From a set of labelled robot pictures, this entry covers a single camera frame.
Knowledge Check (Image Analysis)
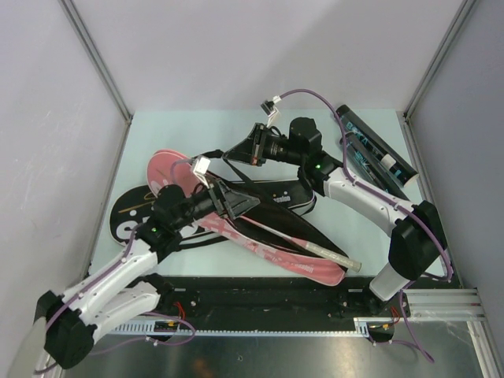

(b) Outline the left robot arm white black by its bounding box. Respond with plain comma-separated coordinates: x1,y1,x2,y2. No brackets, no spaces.
35,179,261,369

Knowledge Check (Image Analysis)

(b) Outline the aluminium frame rail left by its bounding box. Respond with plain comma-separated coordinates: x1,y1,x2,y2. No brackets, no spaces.
57,0,133,125

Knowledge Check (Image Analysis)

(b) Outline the aluminium frame rail right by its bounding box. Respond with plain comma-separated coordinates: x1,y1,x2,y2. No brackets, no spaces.
402,0,480,120

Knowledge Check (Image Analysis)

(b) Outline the pink SPORT racket bag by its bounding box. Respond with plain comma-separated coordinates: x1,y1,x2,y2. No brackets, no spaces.
146,148,347,286

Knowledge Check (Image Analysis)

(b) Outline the black SPORT racket bag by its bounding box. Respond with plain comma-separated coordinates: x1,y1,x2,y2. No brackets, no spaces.
107,179,318,253

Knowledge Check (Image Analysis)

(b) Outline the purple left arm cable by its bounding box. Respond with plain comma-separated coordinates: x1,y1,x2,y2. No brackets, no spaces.
35,155,198,375

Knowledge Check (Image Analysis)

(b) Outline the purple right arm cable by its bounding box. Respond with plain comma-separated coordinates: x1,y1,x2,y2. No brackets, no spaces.
275,89,454,363

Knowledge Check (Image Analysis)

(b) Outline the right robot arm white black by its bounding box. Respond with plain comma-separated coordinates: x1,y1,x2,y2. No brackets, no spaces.
223,117,449,316

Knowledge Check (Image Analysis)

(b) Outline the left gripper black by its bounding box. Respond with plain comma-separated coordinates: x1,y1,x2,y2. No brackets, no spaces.
172,175,259,230

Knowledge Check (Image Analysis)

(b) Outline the aluminium frame rail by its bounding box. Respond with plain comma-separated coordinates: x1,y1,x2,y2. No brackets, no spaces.
57,0,133,125
402,0,480,120

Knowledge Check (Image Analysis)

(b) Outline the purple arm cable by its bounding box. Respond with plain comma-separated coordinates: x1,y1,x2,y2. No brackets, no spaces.
35,155,198,375
275,89,454,363

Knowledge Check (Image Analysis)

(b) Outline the red badminton racket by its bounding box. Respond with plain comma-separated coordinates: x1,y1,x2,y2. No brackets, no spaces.
241,216,361,272

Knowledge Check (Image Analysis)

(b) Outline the white slotted cable duct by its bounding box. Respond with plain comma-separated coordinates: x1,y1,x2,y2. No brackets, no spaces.
109,317,392,337

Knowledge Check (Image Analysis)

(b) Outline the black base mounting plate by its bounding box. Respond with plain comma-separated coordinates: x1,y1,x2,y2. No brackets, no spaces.
159,287,391,318

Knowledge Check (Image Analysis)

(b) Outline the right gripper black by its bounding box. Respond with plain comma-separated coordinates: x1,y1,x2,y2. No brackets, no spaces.
223,123,305,167

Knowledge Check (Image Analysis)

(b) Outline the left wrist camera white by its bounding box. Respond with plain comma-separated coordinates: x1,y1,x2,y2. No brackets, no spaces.
191,155,211,187

